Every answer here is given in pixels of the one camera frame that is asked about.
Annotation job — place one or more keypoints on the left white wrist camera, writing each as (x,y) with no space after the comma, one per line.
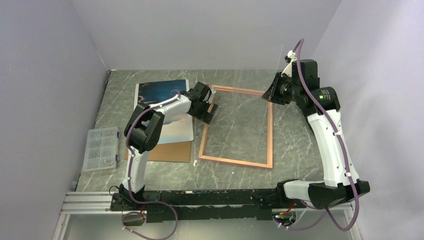
(210,93)

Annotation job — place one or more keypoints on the clear glass pane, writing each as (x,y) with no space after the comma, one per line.
(255,68)

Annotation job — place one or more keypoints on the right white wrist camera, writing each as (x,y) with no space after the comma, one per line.
(289,58)

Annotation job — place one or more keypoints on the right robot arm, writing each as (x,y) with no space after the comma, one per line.
(322,112)

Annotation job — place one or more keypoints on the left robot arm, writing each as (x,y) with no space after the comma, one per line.
(145,126)

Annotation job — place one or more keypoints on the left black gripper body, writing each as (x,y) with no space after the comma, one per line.
(201,112)

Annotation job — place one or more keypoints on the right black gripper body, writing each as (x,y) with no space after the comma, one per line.
(285,90)

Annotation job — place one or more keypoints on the brown backing board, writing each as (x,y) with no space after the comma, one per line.
(177,152)

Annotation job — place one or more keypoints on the pink wooden picture frame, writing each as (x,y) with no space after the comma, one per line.
(241,132)

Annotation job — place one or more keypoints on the aluminium extrusion rail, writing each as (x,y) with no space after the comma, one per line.
(106,202)

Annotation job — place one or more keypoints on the blue landscape photo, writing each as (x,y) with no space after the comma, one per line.
(178,128)

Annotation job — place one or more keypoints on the clear plastic screw box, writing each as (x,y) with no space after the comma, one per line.
(102,149)

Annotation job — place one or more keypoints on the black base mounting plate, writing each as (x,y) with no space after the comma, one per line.
(166,212)

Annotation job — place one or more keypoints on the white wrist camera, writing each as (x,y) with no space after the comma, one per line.
(289,58)
(210,93)

